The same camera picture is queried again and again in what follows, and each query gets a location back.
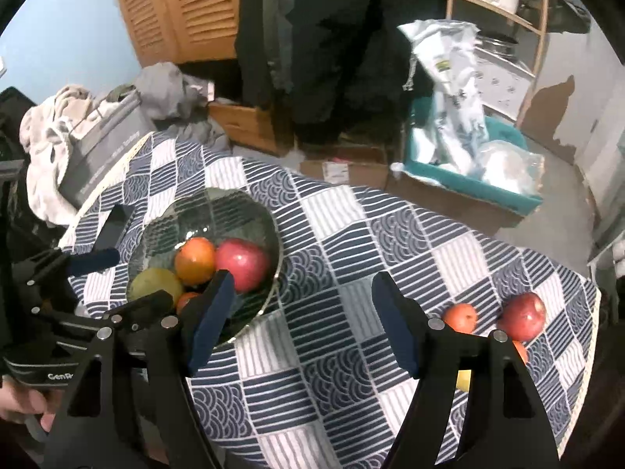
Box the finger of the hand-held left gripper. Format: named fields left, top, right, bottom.
left=27, top=290, right=175, bottom=338
left=12, top=248, right=122, bottom=299

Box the clear glass bowl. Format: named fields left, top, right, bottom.
left=126, top=188, right=284, bottom=347

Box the brown cardboard box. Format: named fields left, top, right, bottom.
left=298, top=144, right=525, bottom=238

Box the grey padded jacket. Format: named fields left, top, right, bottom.
left=261, top=0, right=294, bottom=93

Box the steel steamer pot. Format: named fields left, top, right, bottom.
left=476, top=32, right=519, bottom=59

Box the grey tote bag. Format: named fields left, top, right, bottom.
left=57, top=90, right=154, bottom=208

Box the metal shoe rack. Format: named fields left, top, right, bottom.
left=586, top=234, right=625, bottom=294

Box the blue white patterned tablecloth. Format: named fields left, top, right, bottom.
left=59, top=132, right=602, bottom=469

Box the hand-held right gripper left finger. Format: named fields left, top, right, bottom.
left=44, top=270, right=236, bottom=469

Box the wooden louvered wardrobe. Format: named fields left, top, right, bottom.
left=107, top=0, right=245, bottom=66

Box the wooden shelf rack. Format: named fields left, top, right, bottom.
left=446, top=0, right=557, bottom=128

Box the white perforated storage basket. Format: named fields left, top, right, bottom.
left=476, top=54, right=535, bottom=123

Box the dark red apple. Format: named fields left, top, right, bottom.
left=214, top=239, right=271, bottom=294

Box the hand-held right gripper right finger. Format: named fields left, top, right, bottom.
left=371, top=272, right=560, bottom=469

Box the white printed rice bag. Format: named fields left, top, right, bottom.
left=398, top=20, right=489, bottom=177

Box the black hooded coat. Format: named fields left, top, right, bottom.
left=234, top=0, right=452, bottom=145

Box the grey hanging backpack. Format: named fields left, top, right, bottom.
left=547, top=0, right=594, bottom=35

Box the olive green cloth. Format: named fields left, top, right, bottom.
left=100, top=84, right=138, bottom=103

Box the teal plastic crate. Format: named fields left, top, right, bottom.
left=403, top=98, right=544, bottom=216

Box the beige fleece cloth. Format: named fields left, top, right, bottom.
left=20, top=85, right=105, bottom=226

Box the grey clothes pile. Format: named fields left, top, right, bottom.
left=132, top=63, right=230, bottom=152

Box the person's left hand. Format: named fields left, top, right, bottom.
left=0, top=387, right=55, bottom=431

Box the black phone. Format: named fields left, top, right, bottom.
left=94, top=204, right=134, bottom=252

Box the clear plastic bag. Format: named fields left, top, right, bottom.
left=476, top=141, right=545, bottom=196

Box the wooden drawer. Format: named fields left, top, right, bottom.
left=209, top=102, right=294, bottom=157

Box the pale blue door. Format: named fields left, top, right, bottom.
left=573, top=24, right=625, bottom=177

